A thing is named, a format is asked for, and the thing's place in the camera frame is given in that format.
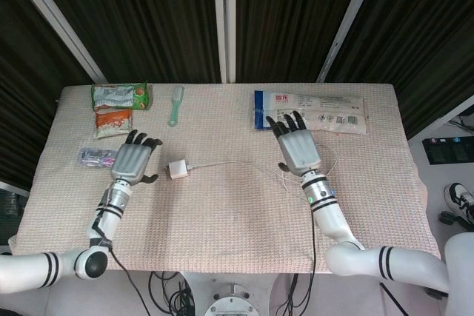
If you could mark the black electronic device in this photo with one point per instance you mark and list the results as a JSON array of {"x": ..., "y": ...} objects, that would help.
[{"x": 448, "y": 149}]

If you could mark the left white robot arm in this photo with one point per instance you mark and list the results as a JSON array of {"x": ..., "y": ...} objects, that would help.
[{"x": 107, "y": 220}]

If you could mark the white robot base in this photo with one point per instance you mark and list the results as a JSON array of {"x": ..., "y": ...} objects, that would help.
[{"x": 231, "y": 294}]

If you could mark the dark pleated curtain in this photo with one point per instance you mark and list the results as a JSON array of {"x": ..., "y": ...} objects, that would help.
[{"x": 148, "y": 16}]

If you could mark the green cleaning brush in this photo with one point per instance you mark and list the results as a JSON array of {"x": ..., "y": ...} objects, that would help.
[{"x": 176, "y": 107}]

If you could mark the white frame post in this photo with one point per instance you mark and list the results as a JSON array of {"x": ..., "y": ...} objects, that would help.
[
  {"x": 224, "y": 16},
  {"x": 348, "y": 20},
  {"x": 63, "y": 23}
]

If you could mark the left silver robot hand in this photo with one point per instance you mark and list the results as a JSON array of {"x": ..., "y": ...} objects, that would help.
[{"x": 129, "y": 158}]

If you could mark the green snack packet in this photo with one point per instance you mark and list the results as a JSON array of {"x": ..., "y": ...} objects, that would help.
[{"x": 118, "y": 95}]

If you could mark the white and blue plastic bag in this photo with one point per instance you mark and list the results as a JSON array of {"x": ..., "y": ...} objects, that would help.
[{"x": 333, "y": 109}]

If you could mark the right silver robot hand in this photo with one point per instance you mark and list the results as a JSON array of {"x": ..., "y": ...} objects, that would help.
[{"x": 298, "y": 146}]

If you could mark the woven beige table mat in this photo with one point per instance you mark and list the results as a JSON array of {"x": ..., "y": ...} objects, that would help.
[{"x": 229, "y": 220}]

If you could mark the clear plastic water bottle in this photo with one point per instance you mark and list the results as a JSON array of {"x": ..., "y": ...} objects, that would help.
[{"x": 94, "y": 156}]

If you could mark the black and white sneaker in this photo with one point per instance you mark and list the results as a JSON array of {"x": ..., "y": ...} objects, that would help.
[{"x": 459, "y": 201}]

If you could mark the white USB wall charger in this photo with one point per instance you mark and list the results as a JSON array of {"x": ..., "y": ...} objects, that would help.
[{"x": 177, "y": 169}]

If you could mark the orange snack packet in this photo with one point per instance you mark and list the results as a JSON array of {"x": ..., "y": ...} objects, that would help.
[{"x": 113, "y": 123}]

